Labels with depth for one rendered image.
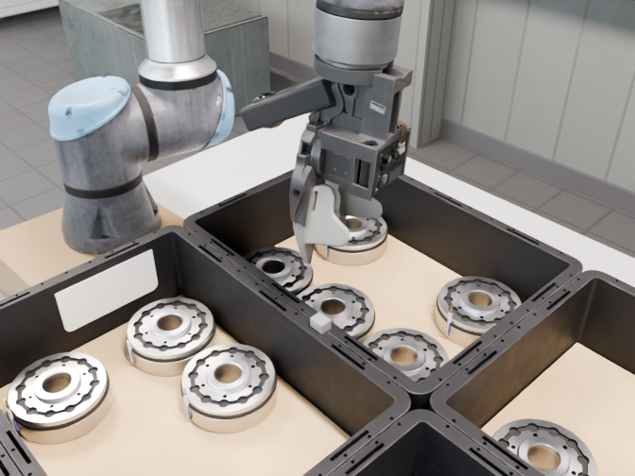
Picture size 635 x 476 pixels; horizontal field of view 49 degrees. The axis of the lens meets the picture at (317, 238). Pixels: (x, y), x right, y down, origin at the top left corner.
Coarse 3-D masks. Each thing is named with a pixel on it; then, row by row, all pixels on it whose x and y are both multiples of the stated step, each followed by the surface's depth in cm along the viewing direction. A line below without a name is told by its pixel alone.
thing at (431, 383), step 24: (264, 192) 94; (432, 192) 93; (192, 216) 88; (480, 216) 88; (216, 240) 84; (528, 240) 84; (240, 264) 80; (576, 264) 80; (552, 288) 76; (312, 312) 73; (528, 312) 73; (336, 336) 70; (480, 336) 70; (384, 360) 68; (456, 360) 68; (408, 384) 65; (432, 384) 65
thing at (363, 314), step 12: (312, 288) 87; (324, 288) 87; (336, 288) 88; (348, 288) 87; (312, 300) 85; (360, 300) 86; (360, 312) 84; (372, 312) 84; (336, 324) 82; (348, 324) 82; (360, 324) 82
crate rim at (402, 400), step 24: (144, 240) 84; (192, 240) 84; (96, 264) 80; (216, 264) 80; (48, 288) 77; (264, 288) 76; (0, 312) 74; (288, 312) 73; (312, 336) 70; (360, 360) 68; (384, 384) 65; (408, 408) 63; (0, 432) 61; (360, 432) 61; (24, 456) 60; (336, 456) 59
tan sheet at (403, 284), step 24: (288, 240) 101; (312, 264) 96; (336, 264) 96; (384, 264) 96; (408, 264) 96; (432, 264) 96; (360, 288) 92; (384, 288) 92; (408, 288) 92; (432, 288) 92; (384, 312) 88; (408, 312) 88; (432, 312) 88; (432, 336) 85
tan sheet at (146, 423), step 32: (96, 352) 82; (128, 352) 82; (128, 384) 78; (160, 384) 78; (288, 384) 78; (128, 416) 75; (160, 416) 75; (288, 416) 75; (320, 416) 75; (32, 448) 71; (64, 448) 71; (96, 448) 71; (128, 448) 71; (160, 448) 71; (192, 448) 71; (224, 448) 71; (256, 448) 71; (288, 448) 71; (320, 448) 71
